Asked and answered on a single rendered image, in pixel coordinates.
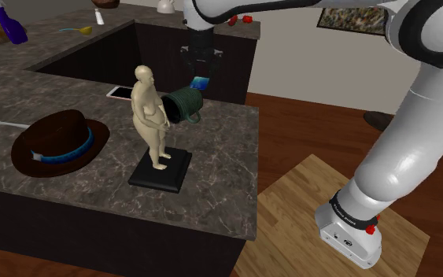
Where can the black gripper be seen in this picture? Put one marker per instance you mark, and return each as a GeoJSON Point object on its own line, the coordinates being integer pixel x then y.
{"type": "Point", "coordinates": [202, 40]}

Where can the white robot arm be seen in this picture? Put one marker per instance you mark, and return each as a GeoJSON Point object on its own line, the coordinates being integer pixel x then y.
{"type": "Point", "coordinates": [416, 145]}

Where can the blue square box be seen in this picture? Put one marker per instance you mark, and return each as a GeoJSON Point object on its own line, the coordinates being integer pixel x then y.
{"type": "Point", "coordinates": [199, 83]}

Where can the red fruit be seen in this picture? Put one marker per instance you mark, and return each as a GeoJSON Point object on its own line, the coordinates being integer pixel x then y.
{"type": "Point", "coordinates": [247, 18]}
{"type": "Point", "coordinates": [233, 20]}

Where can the dark green ribbed mug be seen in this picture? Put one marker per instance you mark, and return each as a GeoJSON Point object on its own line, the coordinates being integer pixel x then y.
{"type": "Point", "coordinates": [184, 101]}

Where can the white jug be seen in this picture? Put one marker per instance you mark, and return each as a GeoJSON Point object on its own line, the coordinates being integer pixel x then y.
{"type": "Point", "coordinates": [166, 7]}

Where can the beige figure on black base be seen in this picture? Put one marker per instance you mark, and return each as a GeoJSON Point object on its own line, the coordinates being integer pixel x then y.
{"type": "Point", "coordinates": [148, 111]}

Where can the white phone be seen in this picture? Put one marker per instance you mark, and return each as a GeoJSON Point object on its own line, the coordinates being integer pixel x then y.
{"type": "Point", "coordinates": [119, 93]}

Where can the small white bottle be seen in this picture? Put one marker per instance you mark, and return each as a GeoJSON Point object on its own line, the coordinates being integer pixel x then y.
{"type": "Point", "coordinates": [99, 17]}

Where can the brown bowl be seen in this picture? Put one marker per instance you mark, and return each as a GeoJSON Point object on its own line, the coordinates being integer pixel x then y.
{"type": "Point", "coordinates": [105, 3]}

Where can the brown hat with blue band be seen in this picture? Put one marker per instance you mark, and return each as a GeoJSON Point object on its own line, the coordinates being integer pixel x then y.
{"type": "Point", "coordinates": [58, 134]}

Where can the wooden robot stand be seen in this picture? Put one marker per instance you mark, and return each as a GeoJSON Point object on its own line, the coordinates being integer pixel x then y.
{"type": "Point", "coordinates": [294, 214]}

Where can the purple spray bottle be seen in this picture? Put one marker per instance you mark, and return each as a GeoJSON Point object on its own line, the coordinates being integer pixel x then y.
{"type": "Point", "coordinates": [12, 27]}

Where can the framed wall picture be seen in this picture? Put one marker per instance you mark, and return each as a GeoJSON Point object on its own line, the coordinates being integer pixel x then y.
{"type": "Point", "coordinates": [351, 20]}

